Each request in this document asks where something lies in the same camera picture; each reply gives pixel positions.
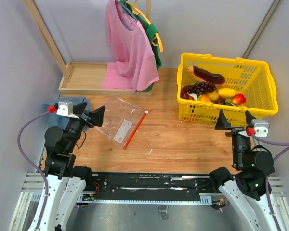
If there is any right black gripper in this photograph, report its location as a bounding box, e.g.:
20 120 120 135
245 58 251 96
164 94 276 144
214 108 256 167

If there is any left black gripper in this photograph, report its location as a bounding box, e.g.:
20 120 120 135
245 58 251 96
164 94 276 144
66 102 105 152

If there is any clear zip top bag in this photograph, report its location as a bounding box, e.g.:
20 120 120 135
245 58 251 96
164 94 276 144
95 96 148 149

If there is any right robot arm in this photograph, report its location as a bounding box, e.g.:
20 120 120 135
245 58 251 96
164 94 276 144
208 110 286 231

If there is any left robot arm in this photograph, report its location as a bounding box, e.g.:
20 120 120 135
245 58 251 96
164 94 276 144
29 101 105 231

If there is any watermelon slice toy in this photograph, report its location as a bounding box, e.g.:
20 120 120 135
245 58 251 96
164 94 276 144
224 100 235 107

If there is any red yellow apple toy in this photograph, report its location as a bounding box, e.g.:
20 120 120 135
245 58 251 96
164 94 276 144
232 93 246 105

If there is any dark red apple toy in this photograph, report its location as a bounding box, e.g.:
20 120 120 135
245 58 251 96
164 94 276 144
215 97 226 105

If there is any yellow mango toy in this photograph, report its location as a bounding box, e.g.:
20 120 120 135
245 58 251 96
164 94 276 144
217 88 236 99

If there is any wooden tray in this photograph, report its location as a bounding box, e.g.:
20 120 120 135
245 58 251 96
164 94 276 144
58 62 151 97

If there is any blue crumpled cloth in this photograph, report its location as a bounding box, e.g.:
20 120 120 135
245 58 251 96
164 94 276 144
44 97 91 129

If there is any orange pumpkin toy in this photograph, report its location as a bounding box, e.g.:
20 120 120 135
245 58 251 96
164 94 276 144
200 94 212 103

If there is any yellow plastic basket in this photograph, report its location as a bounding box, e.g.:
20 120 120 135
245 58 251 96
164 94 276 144
177 53 278 127

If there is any white garlic toy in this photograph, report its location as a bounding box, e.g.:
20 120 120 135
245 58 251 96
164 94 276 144
187 92 198 101

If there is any purple grape bunch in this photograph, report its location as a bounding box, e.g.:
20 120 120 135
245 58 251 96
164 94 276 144
187 81 217 96

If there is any chocolate eclair toy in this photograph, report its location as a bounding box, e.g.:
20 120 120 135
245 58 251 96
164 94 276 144
186 66 226 87

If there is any dark red eggplant toy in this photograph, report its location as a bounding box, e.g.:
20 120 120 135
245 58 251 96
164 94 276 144
180 85 192 100

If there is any pink t-shirt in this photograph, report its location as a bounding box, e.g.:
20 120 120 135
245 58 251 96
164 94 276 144
102 0 159 92

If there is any green t-shirt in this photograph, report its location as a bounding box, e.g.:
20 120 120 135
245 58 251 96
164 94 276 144
120 0 162 92

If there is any grey clothes hanger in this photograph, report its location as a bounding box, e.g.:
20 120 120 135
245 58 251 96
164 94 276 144
115 0 138 31

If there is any yellow clothes hanger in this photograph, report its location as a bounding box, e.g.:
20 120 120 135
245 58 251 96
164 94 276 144
126 0 164 53

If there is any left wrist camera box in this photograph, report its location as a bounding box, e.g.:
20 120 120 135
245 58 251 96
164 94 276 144
56 101 73 118

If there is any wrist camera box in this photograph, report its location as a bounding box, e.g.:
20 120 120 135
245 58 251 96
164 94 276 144
56 101 73 118
246 119 270 138

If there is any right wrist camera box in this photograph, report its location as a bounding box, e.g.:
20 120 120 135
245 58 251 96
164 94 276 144
246 119 270 138

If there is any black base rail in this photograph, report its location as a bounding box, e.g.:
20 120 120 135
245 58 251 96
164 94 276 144
76 172 222 207

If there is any wooden rack post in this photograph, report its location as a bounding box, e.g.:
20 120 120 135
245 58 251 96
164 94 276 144
23 0 70 80

